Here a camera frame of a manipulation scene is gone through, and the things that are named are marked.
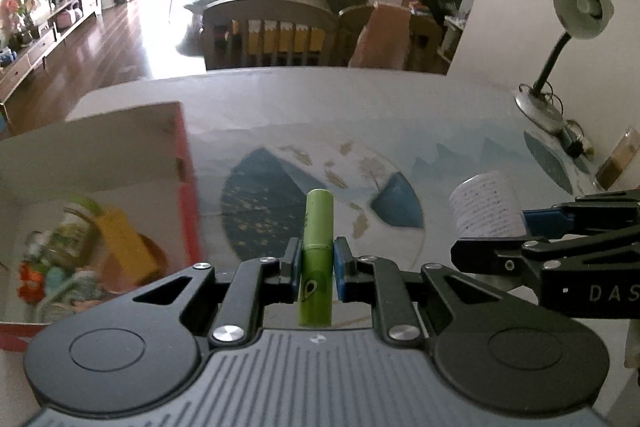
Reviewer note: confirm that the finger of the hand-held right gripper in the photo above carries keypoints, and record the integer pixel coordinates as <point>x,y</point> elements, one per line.
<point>480,257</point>
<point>547,223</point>

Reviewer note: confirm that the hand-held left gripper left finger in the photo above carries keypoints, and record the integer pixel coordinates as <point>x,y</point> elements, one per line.
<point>292,272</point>

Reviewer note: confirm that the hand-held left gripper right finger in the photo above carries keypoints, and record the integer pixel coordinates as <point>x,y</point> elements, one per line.
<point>342,272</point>

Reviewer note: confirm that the green tube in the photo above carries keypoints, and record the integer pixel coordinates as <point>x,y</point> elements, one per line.
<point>317,227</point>

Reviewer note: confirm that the white paper cup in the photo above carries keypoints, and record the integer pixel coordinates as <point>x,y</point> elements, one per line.
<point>485,202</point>

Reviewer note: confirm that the yellow small box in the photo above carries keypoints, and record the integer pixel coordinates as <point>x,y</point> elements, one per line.
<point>125,247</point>

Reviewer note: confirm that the green lid jar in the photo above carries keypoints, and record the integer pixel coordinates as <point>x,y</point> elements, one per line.
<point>75,237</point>

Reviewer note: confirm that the red cardboard box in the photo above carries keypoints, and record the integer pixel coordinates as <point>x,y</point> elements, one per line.
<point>100,142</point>

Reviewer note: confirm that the orange small toy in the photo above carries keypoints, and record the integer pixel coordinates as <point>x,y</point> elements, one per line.
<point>31,282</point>

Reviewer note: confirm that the black power adapter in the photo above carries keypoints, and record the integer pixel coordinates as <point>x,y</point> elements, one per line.
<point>575,144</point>

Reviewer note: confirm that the glass bottle with brown liquid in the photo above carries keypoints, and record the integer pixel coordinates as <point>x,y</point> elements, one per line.
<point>612,167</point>

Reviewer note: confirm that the grey desk lamp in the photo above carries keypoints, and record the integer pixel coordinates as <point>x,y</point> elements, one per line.
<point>580,7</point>

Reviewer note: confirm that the wooden dining chair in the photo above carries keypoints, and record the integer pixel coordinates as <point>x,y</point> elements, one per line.
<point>425,37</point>
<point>270,9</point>

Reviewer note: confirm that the tan towel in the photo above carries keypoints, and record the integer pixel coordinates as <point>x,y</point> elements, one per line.
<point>382,37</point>

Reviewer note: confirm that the wooden TV cabinet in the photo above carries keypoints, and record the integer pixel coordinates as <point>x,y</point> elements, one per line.
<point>30,52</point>

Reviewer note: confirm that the pink artificial flowers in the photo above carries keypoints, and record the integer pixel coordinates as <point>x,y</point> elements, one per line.
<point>15,9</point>

